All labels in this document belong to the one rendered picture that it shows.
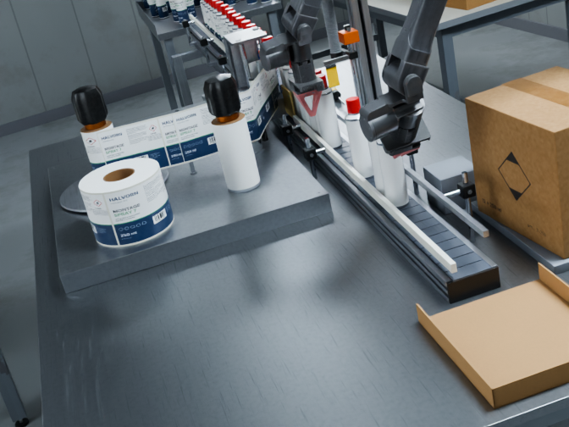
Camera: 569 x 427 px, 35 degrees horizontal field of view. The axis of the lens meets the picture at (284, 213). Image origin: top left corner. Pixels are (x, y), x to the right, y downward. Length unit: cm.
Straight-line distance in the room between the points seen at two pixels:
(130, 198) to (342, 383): 78
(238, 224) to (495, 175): 63
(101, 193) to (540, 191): 99
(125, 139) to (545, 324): 127
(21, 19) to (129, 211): 449
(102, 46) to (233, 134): 446
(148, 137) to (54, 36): 418
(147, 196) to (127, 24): 457
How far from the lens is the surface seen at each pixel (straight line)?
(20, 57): 659
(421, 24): 174
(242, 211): 220
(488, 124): 190
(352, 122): 217
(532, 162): 181
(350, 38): 233
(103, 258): 216
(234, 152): 226
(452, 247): 186
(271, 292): 192
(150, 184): 215
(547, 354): 161
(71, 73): 666
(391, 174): 202
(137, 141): 246
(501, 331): 167
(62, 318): 207
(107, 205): 215
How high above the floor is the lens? 177
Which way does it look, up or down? 25 degrees down
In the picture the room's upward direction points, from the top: 13 degrees counter-clockwise
